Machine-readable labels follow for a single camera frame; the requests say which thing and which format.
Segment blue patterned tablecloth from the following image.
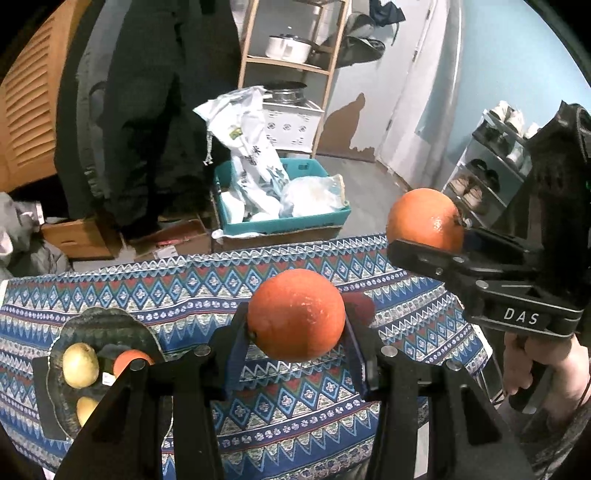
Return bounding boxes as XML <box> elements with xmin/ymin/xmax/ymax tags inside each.
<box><xmin>0</xmin><ymin>234</ymin><xmax>491</xmax><ymax>480</ymax></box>

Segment metal steamer pot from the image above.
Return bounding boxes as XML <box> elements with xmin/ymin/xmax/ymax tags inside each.
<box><xmin>263</xmin><ymin>82</ymin><xmax>308</xmax><ymax>108</ymax></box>

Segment dark folded umbrella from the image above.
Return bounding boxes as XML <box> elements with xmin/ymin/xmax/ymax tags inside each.
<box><xmin>369</xmin><ymin>0</ymin><xmax>407</xmax><ymax>47</ymax></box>

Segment white plastic bag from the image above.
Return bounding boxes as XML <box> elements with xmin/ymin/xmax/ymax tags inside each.
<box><xmin>279</xmin><ymin>174</ymin><xmax>349</xmax><ymax>219</ymax></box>

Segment white cooking pot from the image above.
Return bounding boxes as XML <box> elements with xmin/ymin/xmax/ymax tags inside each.
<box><xmin>264</xmin><ymin>34</ymin><xmax>314</xmax><ymax>64</ymax></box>

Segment grey jacket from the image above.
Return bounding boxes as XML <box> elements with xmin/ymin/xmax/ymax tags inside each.
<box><xmin>76</xmin><ymin>0</ymin><xmax>122</xmax><ymax>200</ymax></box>

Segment yellow apple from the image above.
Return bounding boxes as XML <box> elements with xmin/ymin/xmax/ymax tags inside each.
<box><xmin>62</xmin><ymin>342</ymin><xmax>100</xmax><ymax>388</ymax></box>

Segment black hanging bag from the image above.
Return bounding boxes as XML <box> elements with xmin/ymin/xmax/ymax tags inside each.
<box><xmin>335</xmin><ymin>37</ymin><xmax>386</xmax><ymax>70</ymax></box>

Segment metal shoe rack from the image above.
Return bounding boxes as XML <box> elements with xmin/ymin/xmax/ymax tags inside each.
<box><xmin>441</xmin><ymin>108</ymin><xmax>541</xmax><ymax>232</ymax></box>

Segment small yellow fruit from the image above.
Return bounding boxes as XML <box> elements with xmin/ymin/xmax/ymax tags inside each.
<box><xmin>76</xmin><ymin>396</ymin><xmax>101</xmax><ymax>428</ymax></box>

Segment black hooded jacket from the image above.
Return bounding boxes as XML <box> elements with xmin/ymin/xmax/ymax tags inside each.
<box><xmin>104</xmin><ymin>0</ymin><xmax>242</xmax><ymax>241</ymax></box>

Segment white patterned box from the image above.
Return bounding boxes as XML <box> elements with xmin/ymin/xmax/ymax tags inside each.
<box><xmin>262</xmin><ymin>99</ymin><xmax>324</xmax><ymax>154</ymax></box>

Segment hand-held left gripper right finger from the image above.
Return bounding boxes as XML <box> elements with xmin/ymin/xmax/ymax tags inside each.
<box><xmin>344</xmin><ymin>302</ymin><xmax>536</xmax><ymax>480</ymax></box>

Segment dark glass plate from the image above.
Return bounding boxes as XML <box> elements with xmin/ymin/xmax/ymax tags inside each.
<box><xmin>46</xmin><ymin>307</ymin><xmax>174</xmax><ymax>441</ymax></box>

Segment person's right hand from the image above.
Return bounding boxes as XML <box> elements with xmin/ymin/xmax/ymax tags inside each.
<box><xmin>502</xmin><ymin>330</ymin><xmax>591</xmax><ymax>422</ymax></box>

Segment wooden louvered wardrobe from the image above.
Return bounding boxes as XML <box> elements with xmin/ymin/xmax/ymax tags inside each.
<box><xmin>0</xmin><ymin>0</ymin><xmax>93</xmax><ymax>186</ymax></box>

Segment grey clothes pile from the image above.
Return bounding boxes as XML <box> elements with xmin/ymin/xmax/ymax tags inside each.
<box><xmin>0</xmin><ymin>191</ymin><xmax>75</xmax><ymax>280</ymax></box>

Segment red apple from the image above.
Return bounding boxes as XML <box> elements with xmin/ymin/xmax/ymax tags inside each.
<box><xmin>344</xmin><ymin>293</ymin><xmax>376</xmax><ymax>328</ymax></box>

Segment small orange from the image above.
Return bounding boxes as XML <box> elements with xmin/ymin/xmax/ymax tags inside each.
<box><xmin>112</xmin><ymin>349</ymin><xmax>155</xmax><ymax>379</ymax></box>

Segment cardboard box with red contents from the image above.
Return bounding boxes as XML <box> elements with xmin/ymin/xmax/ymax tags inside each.
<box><xmin>134</xmin><ymin>219</ymin><xmax>213</xmax><ymax>260</ymax></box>

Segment grey hanging bag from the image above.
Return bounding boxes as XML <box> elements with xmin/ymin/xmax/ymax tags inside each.
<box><xmin>344</xmin><ymin>11</ymin><xmax>376</xmax><ymax>38</ymax></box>

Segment white door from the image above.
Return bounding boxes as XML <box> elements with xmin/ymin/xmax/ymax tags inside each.
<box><xmin>318</xmin><ymin>0</ymin><xmax>432</xmax><ymax>160</ymax></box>

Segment wooden drawer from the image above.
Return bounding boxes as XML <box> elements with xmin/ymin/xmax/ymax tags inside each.
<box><xmin>41</xmin><ymin>217</ymin><xmax>125</xmax><ymax>260</ymax></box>

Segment teal plastic basket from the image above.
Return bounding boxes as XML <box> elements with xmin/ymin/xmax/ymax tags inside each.
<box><xmin>213</xmin><ymin>158</ymin><xmax>352</xmax><ymax>237</ymax></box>

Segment person's right forearm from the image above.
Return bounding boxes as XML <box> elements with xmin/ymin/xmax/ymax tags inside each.
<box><xmin>517</xmin><ymin>401</ymin><xmax>591</xmax><ymax>480</ymax></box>

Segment wooden shelf rack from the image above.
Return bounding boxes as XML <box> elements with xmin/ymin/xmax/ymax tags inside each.
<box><xmin>238</xmin><ymin>0</ymin><xmax>352</xmax><ymax>158</ymax></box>

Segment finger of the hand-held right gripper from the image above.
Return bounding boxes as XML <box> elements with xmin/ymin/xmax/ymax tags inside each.
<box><xmin>387</xmin><ymin>239</ymin><xmax>491</xmax><ymax>297</ymax></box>
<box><xmin>457</xmin><ymin>222</ymin><xmax>533</xmax><ymax>260</ymax></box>

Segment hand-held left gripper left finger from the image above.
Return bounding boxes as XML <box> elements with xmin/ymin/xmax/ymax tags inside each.
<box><xmin>55</xmin><ymin>302</ymin><xmax>252</xmax><ymax>480</ymax></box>

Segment white printed rice bag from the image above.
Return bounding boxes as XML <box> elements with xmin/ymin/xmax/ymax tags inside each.
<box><xmin>193</xmin><ymin>86</ymin><xmax>291</xmax><ymax>223</ymax></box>

